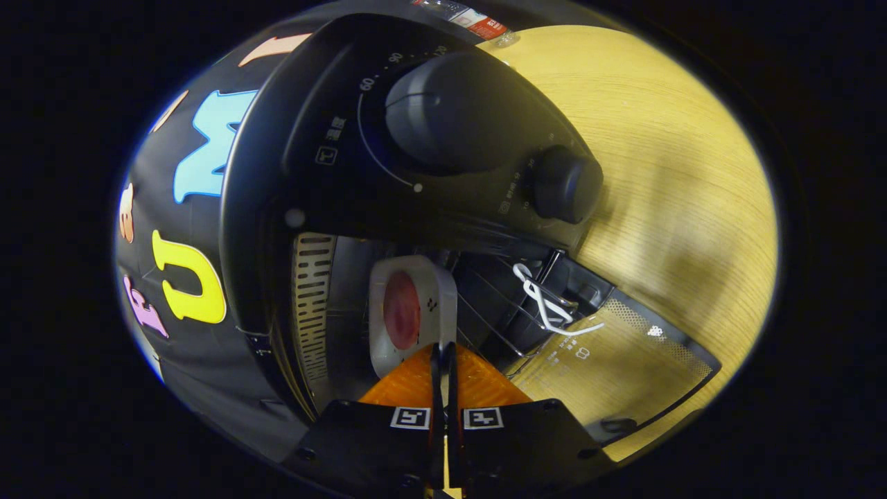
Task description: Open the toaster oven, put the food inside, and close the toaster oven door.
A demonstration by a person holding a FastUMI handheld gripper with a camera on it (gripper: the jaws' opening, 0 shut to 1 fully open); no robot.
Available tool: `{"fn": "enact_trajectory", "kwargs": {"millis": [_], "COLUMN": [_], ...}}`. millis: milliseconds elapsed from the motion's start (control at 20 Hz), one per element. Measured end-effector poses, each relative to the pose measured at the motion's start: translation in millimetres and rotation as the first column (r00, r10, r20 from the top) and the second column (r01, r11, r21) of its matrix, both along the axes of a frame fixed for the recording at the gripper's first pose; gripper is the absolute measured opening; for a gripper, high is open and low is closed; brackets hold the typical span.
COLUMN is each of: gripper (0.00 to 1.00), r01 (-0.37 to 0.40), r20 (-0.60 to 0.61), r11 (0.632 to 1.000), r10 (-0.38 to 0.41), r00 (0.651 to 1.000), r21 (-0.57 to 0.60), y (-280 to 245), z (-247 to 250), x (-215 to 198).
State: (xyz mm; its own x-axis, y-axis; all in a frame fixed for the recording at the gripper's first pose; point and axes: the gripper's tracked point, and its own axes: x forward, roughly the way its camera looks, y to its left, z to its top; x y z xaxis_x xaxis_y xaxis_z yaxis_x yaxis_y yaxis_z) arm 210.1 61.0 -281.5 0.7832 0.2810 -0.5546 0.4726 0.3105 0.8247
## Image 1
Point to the white square plate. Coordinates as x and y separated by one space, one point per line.
436 277

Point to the black toaster oven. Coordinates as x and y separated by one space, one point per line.
450 118

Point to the plastic bottle with red label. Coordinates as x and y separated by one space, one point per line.
485 28

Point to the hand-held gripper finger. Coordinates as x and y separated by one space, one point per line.
436 381
450 388

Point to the pink ham slice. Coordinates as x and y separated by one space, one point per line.
402 312

